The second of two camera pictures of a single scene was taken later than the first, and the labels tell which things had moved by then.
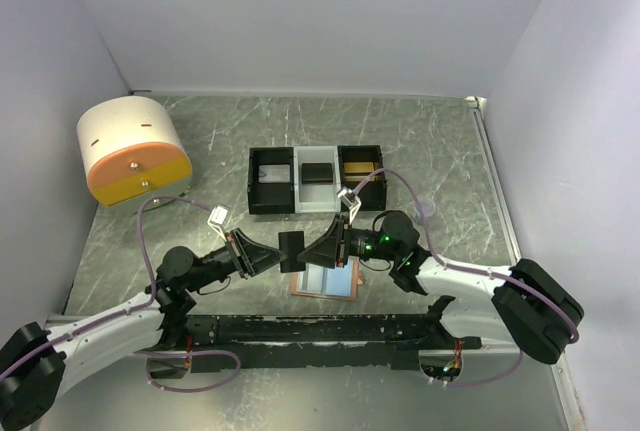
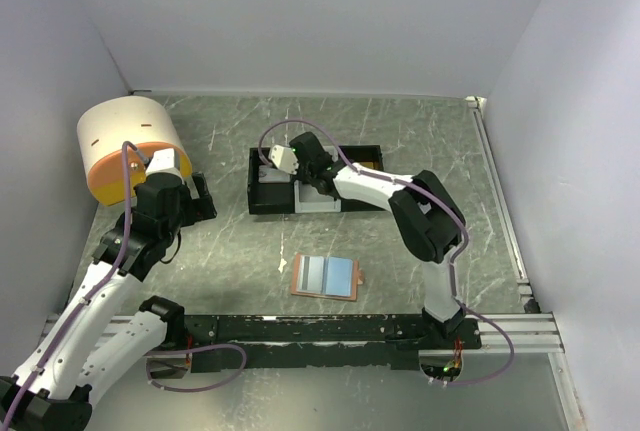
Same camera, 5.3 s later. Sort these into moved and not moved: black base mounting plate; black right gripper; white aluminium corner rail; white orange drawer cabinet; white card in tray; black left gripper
Moved: black left gripper; black right gripper
Not moved: black base mounting plate; white orange drawer cabinet; white card in tray; white aluminium corner rail
